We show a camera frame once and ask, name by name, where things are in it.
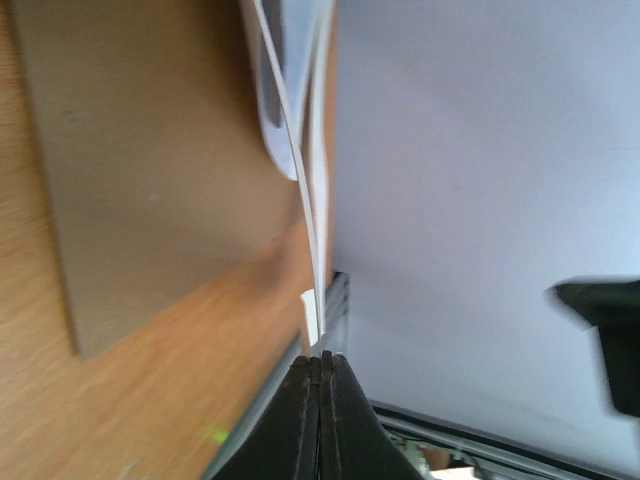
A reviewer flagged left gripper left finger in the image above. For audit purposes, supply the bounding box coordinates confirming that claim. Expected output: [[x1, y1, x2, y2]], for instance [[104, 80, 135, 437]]
[[205, 356, 321, 480]]

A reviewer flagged white mat board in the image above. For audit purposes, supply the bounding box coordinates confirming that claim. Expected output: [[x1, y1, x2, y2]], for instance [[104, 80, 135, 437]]
[[238, 0, 335, 347]]

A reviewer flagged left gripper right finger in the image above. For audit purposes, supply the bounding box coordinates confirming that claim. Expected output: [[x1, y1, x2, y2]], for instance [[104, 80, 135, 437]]
[[318, 351, 421, 480]]

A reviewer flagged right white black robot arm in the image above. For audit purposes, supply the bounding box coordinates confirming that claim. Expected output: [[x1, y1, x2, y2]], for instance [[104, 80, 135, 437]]
[[551, 280, 639, 418]]

